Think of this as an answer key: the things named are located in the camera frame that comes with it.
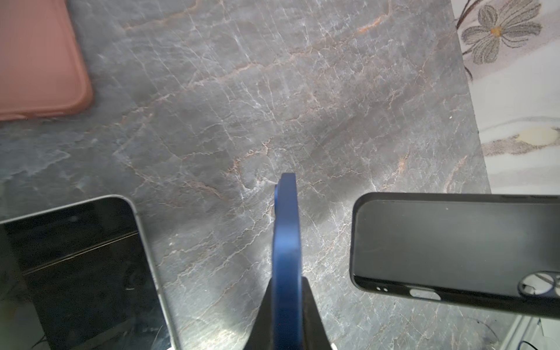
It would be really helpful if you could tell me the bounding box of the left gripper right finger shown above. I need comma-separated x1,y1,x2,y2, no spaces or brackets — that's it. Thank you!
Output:
302,277,332,350

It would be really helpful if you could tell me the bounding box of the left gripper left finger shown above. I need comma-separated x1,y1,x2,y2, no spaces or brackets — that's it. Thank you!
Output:
244,279,274,350

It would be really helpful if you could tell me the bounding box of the blue phone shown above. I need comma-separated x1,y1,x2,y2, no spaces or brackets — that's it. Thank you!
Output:
271,173,303,349

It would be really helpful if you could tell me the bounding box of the black phone face down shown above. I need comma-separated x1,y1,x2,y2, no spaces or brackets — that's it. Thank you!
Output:
349,192,559,319

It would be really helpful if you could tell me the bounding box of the pink phone case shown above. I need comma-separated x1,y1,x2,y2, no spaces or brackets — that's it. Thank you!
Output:
1,0,93,121

